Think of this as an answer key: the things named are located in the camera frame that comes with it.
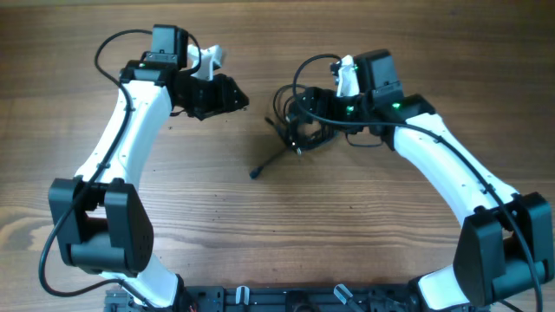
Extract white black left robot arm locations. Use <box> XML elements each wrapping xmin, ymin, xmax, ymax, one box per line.
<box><xmin>45</xmin><ymin>24</ymin><xmax>249</xmax><ymax>311</ymax></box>

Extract black USB cable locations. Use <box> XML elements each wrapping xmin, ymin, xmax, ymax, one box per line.
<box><xmin>264</xmin><ymin>83</ymin><xmax>339</xmax><ymax>157</ymax></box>

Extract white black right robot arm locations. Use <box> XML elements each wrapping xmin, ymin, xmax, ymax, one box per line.
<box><xmin>291</xmin><ymin>49</ymin><xmax>554</xmax><ymax>311</ymax></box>

